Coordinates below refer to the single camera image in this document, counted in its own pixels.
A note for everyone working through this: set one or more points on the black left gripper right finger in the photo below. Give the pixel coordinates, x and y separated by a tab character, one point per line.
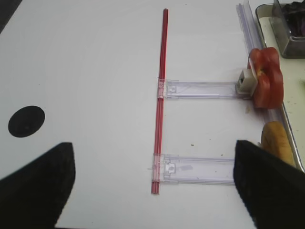
272	191

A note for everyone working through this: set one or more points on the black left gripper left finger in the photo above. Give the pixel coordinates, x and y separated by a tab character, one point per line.
34	196

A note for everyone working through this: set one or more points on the white pusher block tomato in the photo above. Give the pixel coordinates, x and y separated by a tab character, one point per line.
247	81

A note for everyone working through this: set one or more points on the tomato slice stack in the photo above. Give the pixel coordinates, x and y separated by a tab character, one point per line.
269	93

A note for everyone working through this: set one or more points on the clear pusher track tomato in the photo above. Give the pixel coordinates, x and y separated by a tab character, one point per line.
175	89

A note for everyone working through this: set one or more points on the bottom bun standing left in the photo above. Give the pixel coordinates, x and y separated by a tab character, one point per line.
274	140

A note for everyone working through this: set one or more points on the black round table hole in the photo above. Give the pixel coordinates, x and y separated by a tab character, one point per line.
26	121

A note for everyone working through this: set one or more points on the metal serving tray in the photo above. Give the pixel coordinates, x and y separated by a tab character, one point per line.
293	71

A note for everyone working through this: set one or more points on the clear pusher track left bun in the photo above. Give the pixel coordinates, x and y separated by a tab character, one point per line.
192	170

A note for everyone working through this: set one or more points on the clear plastic salad container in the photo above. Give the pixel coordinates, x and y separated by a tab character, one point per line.
289	46

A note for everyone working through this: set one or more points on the purple cabbage shreds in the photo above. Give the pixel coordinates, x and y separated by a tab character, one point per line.
294	14

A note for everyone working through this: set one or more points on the red rail left side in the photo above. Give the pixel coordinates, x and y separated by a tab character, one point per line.
155	186

